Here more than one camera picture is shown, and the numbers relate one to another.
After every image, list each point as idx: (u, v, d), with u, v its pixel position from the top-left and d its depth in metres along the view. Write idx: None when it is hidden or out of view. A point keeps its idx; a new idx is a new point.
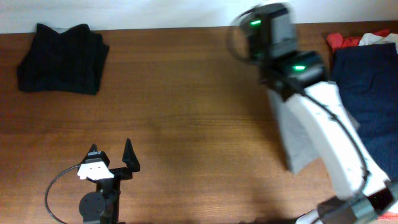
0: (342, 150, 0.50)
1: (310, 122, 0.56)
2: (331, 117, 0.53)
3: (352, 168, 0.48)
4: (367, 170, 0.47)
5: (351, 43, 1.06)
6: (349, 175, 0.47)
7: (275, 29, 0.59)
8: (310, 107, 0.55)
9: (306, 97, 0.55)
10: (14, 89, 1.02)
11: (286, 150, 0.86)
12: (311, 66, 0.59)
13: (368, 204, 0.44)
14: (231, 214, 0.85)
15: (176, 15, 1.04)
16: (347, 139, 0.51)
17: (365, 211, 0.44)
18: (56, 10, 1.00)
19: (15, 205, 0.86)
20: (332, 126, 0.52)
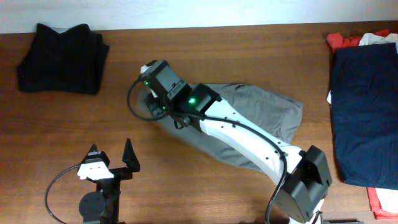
0: (255, 147, 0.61)
1: (227, 136, 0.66)
2: (232, 126, 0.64)
3: (270, 157, 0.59)
4: (281, 152, 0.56)
5: (351, 43, 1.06)
6: (268, 163, 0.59)
7: (161, 81, 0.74)
8: (215, 124, 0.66)
9: (206, 120, 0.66)
10: (15, 89, 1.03)
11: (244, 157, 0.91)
12: (202, 98, 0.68)
13: (298, 182, 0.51)
14: (231, 214, 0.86)
15: (176, 15, 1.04)
16: (254, 137, 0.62)
17: (298, 188, 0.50)
18: (56, 11, 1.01)
19: (17, 204, 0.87)
20: (236, 132, 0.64)
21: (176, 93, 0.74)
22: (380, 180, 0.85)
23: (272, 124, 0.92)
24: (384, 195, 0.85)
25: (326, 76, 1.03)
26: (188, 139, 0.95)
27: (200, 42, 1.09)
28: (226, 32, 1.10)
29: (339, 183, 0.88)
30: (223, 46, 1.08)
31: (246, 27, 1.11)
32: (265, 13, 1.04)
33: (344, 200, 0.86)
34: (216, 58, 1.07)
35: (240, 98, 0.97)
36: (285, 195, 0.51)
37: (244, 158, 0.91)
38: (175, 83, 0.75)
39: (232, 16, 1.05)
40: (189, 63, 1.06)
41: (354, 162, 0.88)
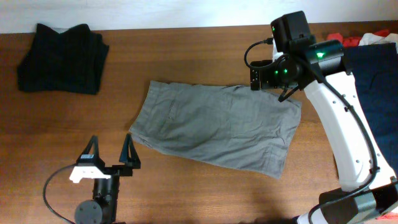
0: (356, 145, 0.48)
1: (325, 113, 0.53)
2: (347, 107, 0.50)
3: (361, 159, 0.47)
4: (375, 165, 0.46)
5: (351, 43, 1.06)
6: (357, 167, 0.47)
7: (290, 28, 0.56)
8: (327, 96, 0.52)
9: (324, 84, 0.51)
10: (15, 89, 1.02)
11: (246, 160, 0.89)
12: (333, 55, 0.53)
13: (371, 198, 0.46)
14: (231, 214, 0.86)
15: (176, 15, 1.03)
16: (360, 131, 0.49)
17: (367, 203, 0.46)
18: (56, 11, 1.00)
19: (17, 205, 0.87)
20: (346, 116, 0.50)
21: (301, 43, 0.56)
22: None
23: (272, 125, 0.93)
24: None
25: None
26: (190, 141, 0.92)
27: (200, 42, 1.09)
28: (226, 32, 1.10)
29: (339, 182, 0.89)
30: (223, 46, 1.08)
31: (245, 27, 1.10)
32: (265, 13, 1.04)
33: None
34: (217, 58, 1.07)
35: (239, 99, 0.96)
36: (349, 201, 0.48)
37: (245, 160, 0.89)
38: (304, 33, 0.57)
39: (232, 16, 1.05)
40: (189, 63, 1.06)
41: None
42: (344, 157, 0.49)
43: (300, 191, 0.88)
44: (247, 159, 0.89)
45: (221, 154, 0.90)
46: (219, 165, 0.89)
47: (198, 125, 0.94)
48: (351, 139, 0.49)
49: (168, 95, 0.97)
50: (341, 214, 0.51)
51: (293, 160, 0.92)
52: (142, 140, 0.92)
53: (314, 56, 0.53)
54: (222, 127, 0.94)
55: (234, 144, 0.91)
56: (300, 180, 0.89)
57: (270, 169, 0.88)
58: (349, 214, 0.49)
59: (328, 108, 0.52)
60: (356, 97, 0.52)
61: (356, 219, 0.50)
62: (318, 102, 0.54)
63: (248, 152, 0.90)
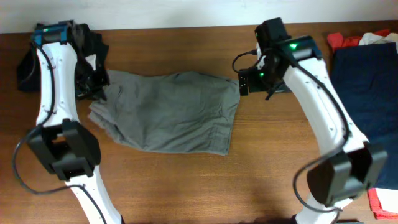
0: (328, 116, 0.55)
1: (301, 93, 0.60)
2: (318, 86, 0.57)
3: (336, 127, 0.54)
4: (348, 130, 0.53)
5: (351, 43, 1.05)
6: (332, 134, 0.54)
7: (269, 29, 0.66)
8: (301, 76, 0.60)
9: (298, 68, 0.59)
10: (13, 88, 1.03)
11: (212, 145, 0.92)
12: (305, 46, 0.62)
13: (346, 158, 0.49)
14: (231, 214, 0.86)
15: (176, 14, 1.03)
16: (332, 105, 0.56)
17: (343, 163, 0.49)
18: (58, 11, 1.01)
19: (17, 205, 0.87)
20: (319, 93, 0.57)
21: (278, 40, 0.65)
22: (380, 180, 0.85)
23: (221, 114, 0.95)
24: (383, 195, 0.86)
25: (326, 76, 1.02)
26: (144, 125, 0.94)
27: (199, 42, 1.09)
28: (226, 31, 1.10)
29: None
30: (223, 45, 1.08)
31: (247, 25, 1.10)
32: (265, 12, 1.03)
33: None
34: (217, 56, 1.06)
35: (206, 88, 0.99)
36: (327, 166, 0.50)
37: (212, 146, 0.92)
38: (282, 35, 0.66)
39: (232, 15, 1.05)
40: (189, 63, 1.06)
41: None
42: (320, 127, 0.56)
43: (300, 190, 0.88)
44: (215, 145, 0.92)
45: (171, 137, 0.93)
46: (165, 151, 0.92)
47: (168, 113, 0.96)
48: (325, 111, 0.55)
49: (122, 79, 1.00)
50: (322, 183, 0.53)
51: (293, 160, 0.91)
52: (100, 121, 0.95)
53: (289, 46, 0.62)
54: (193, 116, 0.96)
55: (204, 132, 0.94)
56: (300, 180, 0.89)
57: (216, 147, 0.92)
58: (330, 181, 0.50)
59: (303, 88, 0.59)
60: (326, 78, 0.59)
61: (338, 187, 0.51)
62: (295, 84, 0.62)
63: (195, 134, 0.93)
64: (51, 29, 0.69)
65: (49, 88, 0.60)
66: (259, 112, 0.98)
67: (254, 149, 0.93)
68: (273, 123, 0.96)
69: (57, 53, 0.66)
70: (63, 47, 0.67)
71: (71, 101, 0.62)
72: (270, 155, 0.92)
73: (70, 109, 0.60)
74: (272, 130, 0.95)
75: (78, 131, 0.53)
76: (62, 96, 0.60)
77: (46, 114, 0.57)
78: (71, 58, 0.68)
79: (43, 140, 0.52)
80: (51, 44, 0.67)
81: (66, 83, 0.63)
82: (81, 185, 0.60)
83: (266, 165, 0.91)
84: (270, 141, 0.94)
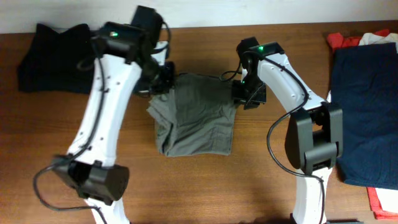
0: (290, 88, 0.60)
1: (268, 78, 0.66)
2: (280, 68, 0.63)
3: (298, 95, 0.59)
4: (306, 94, 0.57)
5: (351, 43, 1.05)
6: (295, 101, 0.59)
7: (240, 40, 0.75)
8: (266, 65, 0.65)
9: (263, 59, 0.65)
10: (13, 89, 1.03)
11: (216, 146, 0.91)
12: (270, 48, 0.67)
13: (307, 115, 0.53)
14: (231, 214, 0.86)
15: (176, 14, 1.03)
16: (292, 80, 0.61)
17: (305, 119, 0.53)
18: (57, 11, 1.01)
19: (17, 205, 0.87)
20: (281, 73, 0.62)
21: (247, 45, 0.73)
22: (380, 180, 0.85)
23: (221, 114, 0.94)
24: (383, 195, 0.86)
25: (326, 76, 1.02)
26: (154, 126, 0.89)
27: (200, 42, 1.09)
28: (226, 32, 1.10)
29: (339, 183, 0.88)
30: (223, 45, 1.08)
31: (246, 25, 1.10)
32: (265, 12, 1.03)
33: (344, 200, 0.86)
34: (217, 57, 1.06)
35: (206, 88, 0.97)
36: (291, 124, 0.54)
37: (215, 146, 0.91)
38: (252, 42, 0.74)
39: (232, 15, 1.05)
40: (189, 63, 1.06)
41: (355, 162, 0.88)
42: (286, 100, 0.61)
43: None
44: (218, 145, 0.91)
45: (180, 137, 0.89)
46: (174, 155, 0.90)
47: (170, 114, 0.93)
48: (288, 84, 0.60)
49: None
50: (293, 146, 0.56)
51: None
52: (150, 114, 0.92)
53: (257, 49, 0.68)
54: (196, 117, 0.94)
55: (207, 132, 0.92)
56: None
57: (219, 147, 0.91)
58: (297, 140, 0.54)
59: (268, 73, 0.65)
60: (288, 65, 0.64)
61: (307, 144, 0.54)
62: (262, 73, 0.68)
63: (198, 135, 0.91)
64: (124, 35, 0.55)
65: (94, 114, 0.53)
66: (259, 112, 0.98)
67: (254, 149, 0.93)
68: (273, 123, 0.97)
69: (117, 73, 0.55)
70: (126, 69, 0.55)
71: (113, 135, 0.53)
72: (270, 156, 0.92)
73: (109, 147, 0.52)
74: (272, 130, 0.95)
75: (105, 182, 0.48)
76: (102, 131, 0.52)
77: (81, 148, 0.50)
78: (130, 82, 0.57)
79: (69, 170, 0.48)
80: (113, 56, 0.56)
81: (112, 113, 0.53)
82: (96, 207, 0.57)
83: (266, 165, 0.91)
84: (270, 141, 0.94)
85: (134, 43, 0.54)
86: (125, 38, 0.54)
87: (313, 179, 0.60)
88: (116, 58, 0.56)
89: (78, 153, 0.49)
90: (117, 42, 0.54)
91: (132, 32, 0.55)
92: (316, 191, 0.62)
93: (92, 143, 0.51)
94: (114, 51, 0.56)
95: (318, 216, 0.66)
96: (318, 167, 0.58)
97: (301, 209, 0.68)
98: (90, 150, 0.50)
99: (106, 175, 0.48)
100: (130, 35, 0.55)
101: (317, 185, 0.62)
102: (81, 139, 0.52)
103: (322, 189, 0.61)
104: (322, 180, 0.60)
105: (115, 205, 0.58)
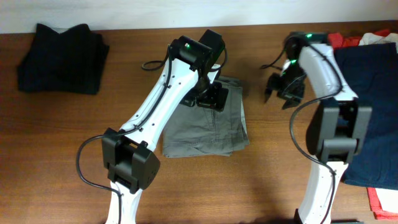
0: (328, 75, 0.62)
1: (308, 65, 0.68)
2: (322, 58, 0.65)
3: (331, 85, 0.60)
4: (340, 86, 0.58)
5: (351, 43, 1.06)
6: (326, 89, 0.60)
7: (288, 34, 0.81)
8: (310, 52, 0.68)
9: (308, 46, 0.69)
10: (13, 88, 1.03)
11: (218, 146, 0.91)
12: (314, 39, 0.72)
13: (336, 105, 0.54)
14: (231, 214, 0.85)
15: (177, 14, 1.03)
16: (331, 70, 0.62)
17: (333, 107, 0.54)
18: (58, 11, 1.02)
19: (17, 205, 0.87)
20: (321, 62, 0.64)
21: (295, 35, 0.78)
22: (380, 180, 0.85)
23: (232, 121, 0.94)
24: (383, 195, 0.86)
25: None
26: (171, 127, 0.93)
27: None
28: (226, 31, 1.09)
29: (339, 183, 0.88)
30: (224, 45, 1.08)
31: (247, 25, 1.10)
32: (266, 11, 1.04)
33: (344, 200, 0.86)
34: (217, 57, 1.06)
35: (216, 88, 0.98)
36: (319, 111, 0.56)
37: (217, 146, 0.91)
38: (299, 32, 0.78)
39: (232, 15, 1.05)
40: None
41: (354, 162, 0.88)
42: (319, 88, 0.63)
43: (300, 191, 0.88)
44: (221, 145, 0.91)
45: (186, 141, 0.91)
46: (176, 155, 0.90)
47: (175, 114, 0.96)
48: (326, 73, 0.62)
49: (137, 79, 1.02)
50: (314, 132, 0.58)
51: (293, 160, 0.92)
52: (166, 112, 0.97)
53: (305, 36, 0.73)
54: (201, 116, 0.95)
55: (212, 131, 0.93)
56: (300, 180, 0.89)
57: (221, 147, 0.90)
58: (321, 126, 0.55)
59: (310, 60, 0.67)
60: (330, 56, 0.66)
61: (328, 134, 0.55)
62: (304, 62, 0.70)
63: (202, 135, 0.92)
64: (194, 48, 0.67)
65: (153, 102, 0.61)
66: (259, 112, 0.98)
67: (254, 149, 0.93)
68: (273, 123, 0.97)
69: (180, 75, 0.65)
70: (189, 73, 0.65)
71: (162, 124, 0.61)
72: (270, 156, 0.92)
73: (155, 134, 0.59)
74: (273, 130, 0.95)
75: (145, 160, 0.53)
76: (154, 119, 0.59)
77: (132, 126, 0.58)
78: (189, 85, 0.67)
79: (115, 143, 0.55)
80: (181, 62, 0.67)
81: (168, 106, 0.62)
82: (119, 193, 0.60)
83: (266, 165, 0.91)
84: (271, 141, 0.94)
85: (203, 55, 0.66)
86: (195, 49, 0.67)
87: (326, 170, 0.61)
88: (183, 63, 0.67)
89: (130, 131, 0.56)
90: (190, 51, 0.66)
91: (201, 45, 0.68)
92: (327, 186, 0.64)
93: (144, 126, 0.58)
94: (182, 59, 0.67)
95: (323, 214, 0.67)
96: (334, 159, 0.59)
97: (308, 204, 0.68)
98: (142, 131, 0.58)
99: (147, 155, 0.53)
100: (200, 50, 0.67)
101: (329, 180, 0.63)
102: (134, 121, 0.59)
103: (333, 183, 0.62)
104: (334, 173, 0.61)
105: (137, 196, 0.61)
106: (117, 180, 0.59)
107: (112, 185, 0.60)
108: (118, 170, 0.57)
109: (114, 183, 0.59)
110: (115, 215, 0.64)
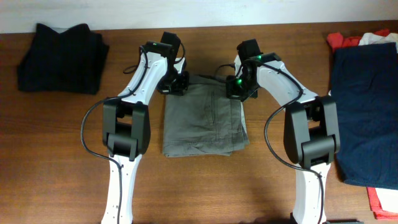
0: (285, 89, 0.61)
1: (270, 85, 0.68)
2: (277, 71, 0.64)
3: (293, 93, 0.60)
4: (300, 89, 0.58)
5: (351, 43, 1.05)
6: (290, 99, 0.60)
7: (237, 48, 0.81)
8: (265, 72, 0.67)
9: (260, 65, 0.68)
10: (13, 89, 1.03)
11: (217, 147, 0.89)
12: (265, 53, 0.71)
13: (301, 107, 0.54)
14: (231, 214, 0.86)
15: (176, 14, 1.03)
16: (288, 82, 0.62)
17: (298, 111, 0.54)
18: (57, 11, 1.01)
19: (17, 205, 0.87)
20: (279, 78, 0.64)
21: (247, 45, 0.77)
22: (380, 180, 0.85)
23: (232, 121, 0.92)
24: (383, 195, 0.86)
25: (326, 76, 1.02)
26: (171, 126, 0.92)
27: (200, 42, 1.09)
28: (226, 32, 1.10)
29: (339, 183, 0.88)
30: (224, 45, 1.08)
31: (247, 26, 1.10)
32: (267, 12, 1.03)
33: (343, 200, 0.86)
34: (217, 57, 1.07)
35: (218, 88, 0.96)
36: (286, 116, 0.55)
37: (217, 146, 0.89)
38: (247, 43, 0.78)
39: (232, 15, 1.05)
40: (189, 63, 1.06)
41: (355, 162, 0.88)
42: (284, 101, 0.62)
43: None
44: (220, 145, 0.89)
45: (187, 140, 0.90)
46: (176, 155, 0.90)
47: (176, 113, 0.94)
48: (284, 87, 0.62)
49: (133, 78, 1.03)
50: (289, 137, 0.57)
51: None
52: (166, 111, 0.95)
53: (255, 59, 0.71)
54: (202, 117, 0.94)
55: (211, 131, 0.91)
56: None
57: (221, 147, 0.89)
58: (293, 130, 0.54)
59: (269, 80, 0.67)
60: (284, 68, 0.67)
61: (305, 138, 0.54)
62: (267, 84, 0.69)
63: (202, 135, 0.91)
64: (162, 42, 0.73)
65: (137, 78, 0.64)
66: (259, 112, 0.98)
67: (254, 149, 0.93)
68: (273, 123, 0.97)
69: (155, 58, 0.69)
70: (163, 58, 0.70)
71: (148, 96, 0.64)
72: (270, 156, 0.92)
73: (147, 99, 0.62)
74: (273, 130, 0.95)
75: (143, 115, 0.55)
76: (143, 86, 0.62)
77: (127, 92, 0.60)
78: (161, 70, 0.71)
79: (115, 109, 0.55)
80: (152, 53, 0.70)
81: (151, 84, 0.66)
82: (119, 165, 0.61)
83: (266, 165, 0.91)
84: (271, 141, 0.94)
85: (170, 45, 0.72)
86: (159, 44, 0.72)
87: (310, 174, 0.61)
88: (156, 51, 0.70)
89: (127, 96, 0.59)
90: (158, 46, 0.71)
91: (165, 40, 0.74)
92: (315, 187, 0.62)
93: (135, 92, 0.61)
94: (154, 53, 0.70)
95: (318, 215, 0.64)
96: (316, 162, 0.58)
97: (301, 207, 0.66)
98: (135, 96, 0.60)
99: (143, 111, 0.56)
100: (165, 46, 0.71)
101: (316, 182, 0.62)
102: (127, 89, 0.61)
103: (321, 185, 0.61)
104: (321, 176, 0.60)
105: (135, 166, 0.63)
106: (117, 152, 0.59)
107: (112, 157, 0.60)
108: (115, 139, 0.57)
109: (114, 155, 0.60)
110: (115, 198, 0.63)
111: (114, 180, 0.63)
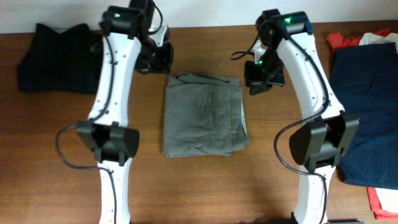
0: (310, 81, 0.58)
1: (289, 60, 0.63)
2: (306, 58, 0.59)
3: (317, 97, 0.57)
4: (327, 101, 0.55)
5: (351, 43, 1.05)
6: (311, 101, 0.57)
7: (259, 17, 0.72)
8: (291, 49, 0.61)
9: (288, 40, 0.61)
10: (13, 89, 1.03)
11: (217, 147, 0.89)
12: (296, 23, 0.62)
13: (323, 126, 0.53)
14: (231, 214, 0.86)
15: (176, 14, 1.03)
16: (314, 74, 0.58)
17: (318, 129, 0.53)
18: (57, 11, 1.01)
19: (17, 205, 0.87)
20: (305, 65, 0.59)
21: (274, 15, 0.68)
22: (380, 180, 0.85)
23: (232, 121, 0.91)
24: (382, 195, 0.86)
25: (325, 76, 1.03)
26: (171, 127, 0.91)
27: (200, 42, 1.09)
28: (226, 32, 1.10)
29: (339, 183, 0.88)
30: (224, 45, 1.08)
31: (247, 26, 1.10)
32: None
33: (343, 200, 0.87)
34: (217, 57, 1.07)
35: (217, 87, 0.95)
36: (305, 131, 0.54)
37: (217, 147, 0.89)
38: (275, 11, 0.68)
39: (232, 15, 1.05)
40: (189, 63, 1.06)
41: (354, 162, 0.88)
42: (302, 86, 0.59)
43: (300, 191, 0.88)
44: (220, 145, 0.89)
45: (186, 141, 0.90)
46: (175, 155, 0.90)
47: (176, 113, 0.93)
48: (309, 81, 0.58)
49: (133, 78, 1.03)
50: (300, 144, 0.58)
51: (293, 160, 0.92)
52: (166, 111, 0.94)
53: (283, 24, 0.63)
54: (202, 117, 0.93)
55: (212, 132, 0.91)
56: None
57: (221, 148, 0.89)
58: (306, 143, 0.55)
59: (292, 58, 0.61)
60: (314, 51, 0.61)
61: (315, 149, 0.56)
62: (285, 56, 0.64)
63: (202, 136, 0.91)
64: (125, 15, 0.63)
65: (107, 82, 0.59)
66: (259, 112, 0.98)
67: (254, 149, 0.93)
68: (273, 123, 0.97)
69: (121, 48, 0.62)
70: (129, 43, 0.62)
71: (124, 99, 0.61)
72: (270, 156, 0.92)
73: (122, 109, 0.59)
74: (272, 130, 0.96)
75: (122, 136, 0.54)
76: (115, 96, 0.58)
77: (99, 111, 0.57)
78: (133, 55, 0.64)
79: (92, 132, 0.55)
80: (117, 34, 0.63)
81: (123, 78, 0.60)
82: (109, 171, 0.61)
83: (266, 165, 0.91)
84: (271, 141, 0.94)
85: (135, 20, 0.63)
86: (125, 17, 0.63)
87: (314, 177, 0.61)
88: (119, 35, 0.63)
89: (98, 116, 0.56)
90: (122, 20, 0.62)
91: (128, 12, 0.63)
92: (319, 190, 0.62)
93: (109, 107, 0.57)
94: (119, 30, 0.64)
95: (319, 216, 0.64)
96: (321, 164, 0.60)
97: (302, 208, 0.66)
98: (107, 114, 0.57)
99: (122, 132, 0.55)
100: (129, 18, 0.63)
101: (319, 184, 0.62)
102: (99, 106, 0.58)
103: (324, 187, 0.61)
104: (324, 178, 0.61)
105: (126, 167, 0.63)
106: (105, 158, 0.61)
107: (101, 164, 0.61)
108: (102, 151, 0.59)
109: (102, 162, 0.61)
110: (111, 202, 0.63)
111: (107, 186, 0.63)
